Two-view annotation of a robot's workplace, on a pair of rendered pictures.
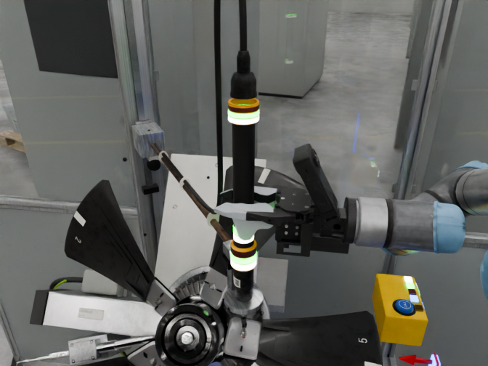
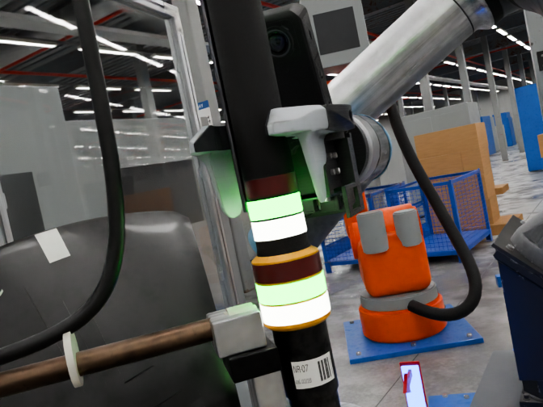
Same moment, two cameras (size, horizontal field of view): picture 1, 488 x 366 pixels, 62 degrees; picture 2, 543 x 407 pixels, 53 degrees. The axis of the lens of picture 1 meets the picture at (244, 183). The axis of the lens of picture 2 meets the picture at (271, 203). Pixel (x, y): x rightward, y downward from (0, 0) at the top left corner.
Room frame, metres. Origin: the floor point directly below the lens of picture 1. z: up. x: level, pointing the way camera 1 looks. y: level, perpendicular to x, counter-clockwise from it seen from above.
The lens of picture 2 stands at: (0.48, 0.33, 1.45)
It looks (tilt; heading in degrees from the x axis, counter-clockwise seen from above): 3 degrees down; 283
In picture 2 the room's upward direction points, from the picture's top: 11 degrees counter-clockwise
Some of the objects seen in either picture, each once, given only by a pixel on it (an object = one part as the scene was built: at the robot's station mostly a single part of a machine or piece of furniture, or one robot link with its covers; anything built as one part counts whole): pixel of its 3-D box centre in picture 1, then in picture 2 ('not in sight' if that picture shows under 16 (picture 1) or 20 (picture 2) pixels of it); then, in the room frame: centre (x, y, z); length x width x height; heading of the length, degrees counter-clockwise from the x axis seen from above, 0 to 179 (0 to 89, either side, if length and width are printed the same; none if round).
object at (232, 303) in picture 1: (240, 276); (293, 375); (0.56, 0.01, 1.33); 0.09 x 0.07 x 0.10; 26
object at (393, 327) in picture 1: (397, 309); not in sight; (0.79, -0.40, 1.02); 0.16 x 0.10 x 0.11; 171
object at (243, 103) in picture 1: (243, 111); not in sight; (0.55, 0.00, 1.63); 0.04 x 0.04 x 0.03
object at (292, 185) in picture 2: not in sight; (271, 186); (0.55, 0.00, 1.45); 0.03 x 0.03 x 0.01
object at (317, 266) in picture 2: (243, 247); (287, 266); (0.55, 0.00, 1.40); 0.04 x 0.04 x 0.01
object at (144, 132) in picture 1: (147, 139); not in sight; (1.12, 0.28, 1.37); 0.10 x 0.07 x 0.09; 26
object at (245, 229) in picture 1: (244, 223); (309, 156); (0.53, 0.00, 1.46); 0.09 x 0.03 x 0.06; 92
